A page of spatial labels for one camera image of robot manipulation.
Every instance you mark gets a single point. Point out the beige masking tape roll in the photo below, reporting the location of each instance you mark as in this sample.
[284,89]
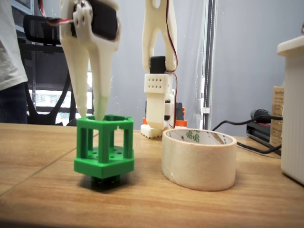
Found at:
[199,166]

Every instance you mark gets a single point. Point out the black office chair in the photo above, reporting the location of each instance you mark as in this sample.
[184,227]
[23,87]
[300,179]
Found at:
[45,69]

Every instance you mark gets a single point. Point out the green hexagonal printed component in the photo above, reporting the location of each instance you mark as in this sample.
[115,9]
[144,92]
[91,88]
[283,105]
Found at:
[102,169]

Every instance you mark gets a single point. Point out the orange and black clamp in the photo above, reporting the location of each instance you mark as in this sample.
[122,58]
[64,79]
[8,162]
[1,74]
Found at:
[181,123]

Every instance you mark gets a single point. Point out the person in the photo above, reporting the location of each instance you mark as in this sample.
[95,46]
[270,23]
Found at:
[9,47]

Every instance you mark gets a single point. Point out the grey metal pole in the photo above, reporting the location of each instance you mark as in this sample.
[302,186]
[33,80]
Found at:
[209,59]

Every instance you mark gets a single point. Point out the black power supply box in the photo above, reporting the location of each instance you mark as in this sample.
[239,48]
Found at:
[257,131]

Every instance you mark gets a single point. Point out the brown cardboard box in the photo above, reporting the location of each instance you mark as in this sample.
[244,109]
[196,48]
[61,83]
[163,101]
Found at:
[278,107]

